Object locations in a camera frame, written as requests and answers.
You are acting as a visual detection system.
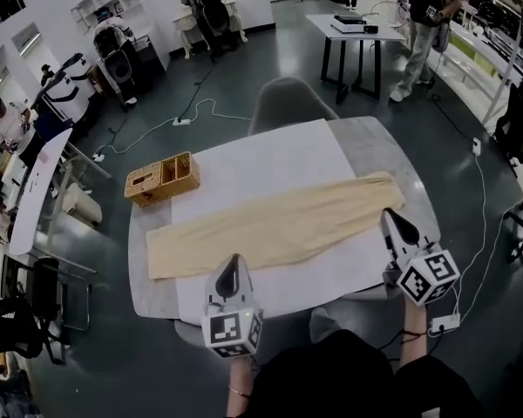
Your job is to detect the beige pants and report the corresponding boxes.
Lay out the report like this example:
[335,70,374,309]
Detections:
[145,171,407,281]

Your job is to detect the grey table with black legs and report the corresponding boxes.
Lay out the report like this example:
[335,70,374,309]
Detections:
[304,13,409,105]

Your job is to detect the white cable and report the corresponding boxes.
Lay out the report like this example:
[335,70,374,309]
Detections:
[92,98,253,162]
[451,152,523,321]

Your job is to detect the long white workbench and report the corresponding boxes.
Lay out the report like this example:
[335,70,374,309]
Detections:
[438,0,523,126]

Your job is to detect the person's black clothing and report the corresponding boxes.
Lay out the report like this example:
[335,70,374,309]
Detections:
[242,327,487,418]

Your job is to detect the white console table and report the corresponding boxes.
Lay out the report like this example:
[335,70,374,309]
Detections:
[172,0,250,57]

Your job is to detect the white exercise machine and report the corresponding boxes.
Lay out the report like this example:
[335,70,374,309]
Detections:
[29,52,93,131]

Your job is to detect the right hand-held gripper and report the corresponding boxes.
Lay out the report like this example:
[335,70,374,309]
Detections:
[379,207,462,308]

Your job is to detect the white long board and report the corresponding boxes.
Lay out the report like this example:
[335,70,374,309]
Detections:
[8,127,74,257]

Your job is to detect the grey shell chair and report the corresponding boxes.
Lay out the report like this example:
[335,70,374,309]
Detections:
[247,76,342,138]

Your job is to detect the person's right forearm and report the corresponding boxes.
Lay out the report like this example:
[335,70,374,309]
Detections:
[399,293,431,370]

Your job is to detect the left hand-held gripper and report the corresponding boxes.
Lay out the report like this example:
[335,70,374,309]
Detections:
[200,253,265,361]

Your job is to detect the white flat device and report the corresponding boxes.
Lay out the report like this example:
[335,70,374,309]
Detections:
[329,13,370,35]

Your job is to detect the woven wicker basket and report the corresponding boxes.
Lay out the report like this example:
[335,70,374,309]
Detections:
[123,150,202,209]

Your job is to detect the black office chair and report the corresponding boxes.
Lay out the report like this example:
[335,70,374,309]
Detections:
[0,254,93,366]

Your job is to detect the black string wristband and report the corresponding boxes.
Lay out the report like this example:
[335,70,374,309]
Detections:
[399,327,430,344]

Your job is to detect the person's left forearm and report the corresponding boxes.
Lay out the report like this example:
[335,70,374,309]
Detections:
[225,354,257,418]

